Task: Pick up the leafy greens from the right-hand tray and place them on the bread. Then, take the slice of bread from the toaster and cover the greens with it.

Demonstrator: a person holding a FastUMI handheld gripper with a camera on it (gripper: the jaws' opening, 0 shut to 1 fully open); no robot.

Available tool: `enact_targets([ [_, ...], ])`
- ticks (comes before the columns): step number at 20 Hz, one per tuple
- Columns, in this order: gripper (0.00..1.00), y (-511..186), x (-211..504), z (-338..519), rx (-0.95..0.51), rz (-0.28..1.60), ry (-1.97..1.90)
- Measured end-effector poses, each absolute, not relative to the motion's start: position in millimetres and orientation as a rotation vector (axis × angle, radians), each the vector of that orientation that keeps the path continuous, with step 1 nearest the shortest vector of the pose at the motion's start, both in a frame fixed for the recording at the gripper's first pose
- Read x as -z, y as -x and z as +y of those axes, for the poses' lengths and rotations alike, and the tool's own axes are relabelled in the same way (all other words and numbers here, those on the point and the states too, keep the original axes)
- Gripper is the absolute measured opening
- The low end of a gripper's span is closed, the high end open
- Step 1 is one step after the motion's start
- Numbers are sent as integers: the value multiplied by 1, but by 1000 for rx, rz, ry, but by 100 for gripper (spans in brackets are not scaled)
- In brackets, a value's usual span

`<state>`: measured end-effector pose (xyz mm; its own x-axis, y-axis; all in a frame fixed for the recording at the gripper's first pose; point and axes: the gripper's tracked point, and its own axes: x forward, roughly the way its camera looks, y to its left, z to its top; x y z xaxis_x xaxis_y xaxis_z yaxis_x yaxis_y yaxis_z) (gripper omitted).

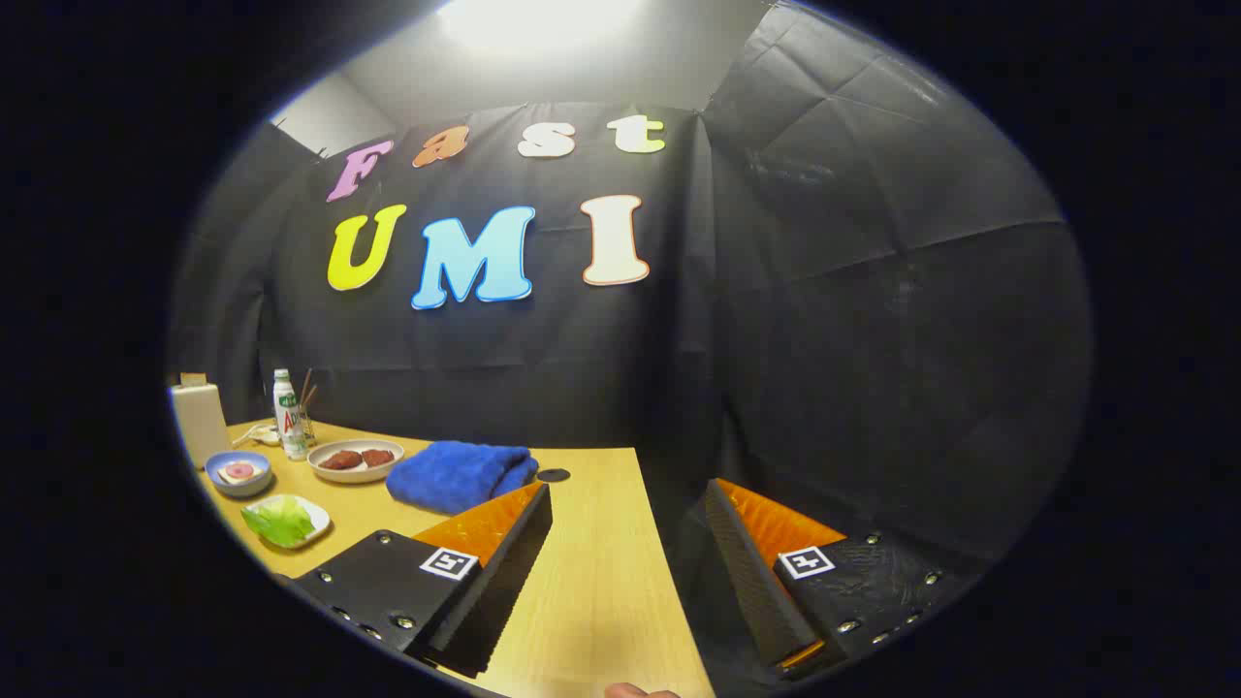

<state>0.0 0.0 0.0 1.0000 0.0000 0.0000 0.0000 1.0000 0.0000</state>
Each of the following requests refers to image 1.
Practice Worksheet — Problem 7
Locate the white square plate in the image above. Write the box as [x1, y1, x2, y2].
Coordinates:
[240, 494, 332, 551]

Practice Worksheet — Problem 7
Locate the beige plate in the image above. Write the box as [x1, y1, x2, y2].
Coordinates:
[307, 439, 405, 485]

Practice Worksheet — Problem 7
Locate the green lettuce leaf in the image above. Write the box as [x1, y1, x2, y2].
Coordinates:
[242, 496, 313, 547]

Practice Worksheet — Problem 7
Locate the black backdrop cloth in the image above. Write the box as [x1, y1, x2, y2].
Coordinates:
[167, 0, 1097, 583]

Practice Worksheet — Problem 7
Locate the blue towel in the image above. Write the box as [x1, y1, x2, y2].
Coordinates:
[386, 441, 539, 517]

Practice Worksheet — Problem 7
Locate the white drink bottle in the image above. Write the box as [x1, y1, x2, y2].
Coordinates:
[272, 368, 309, 461]

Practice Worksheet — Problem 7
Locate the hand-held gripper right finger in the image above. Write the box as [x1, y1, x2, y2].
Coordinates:
[704, 478, 980, 680]

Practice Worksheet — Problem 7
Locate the blue plate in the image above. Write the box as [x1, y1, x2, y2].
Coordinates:
[205, 451, 273, 499]

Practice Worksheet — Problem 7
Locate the cream toaster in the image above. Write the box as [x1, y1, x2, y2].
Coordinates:
[172, 381, 232, 470]

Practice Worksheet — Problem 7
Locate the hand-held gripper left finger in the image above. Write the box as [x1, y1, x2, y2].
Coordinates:
[291, 482, 554, 680]

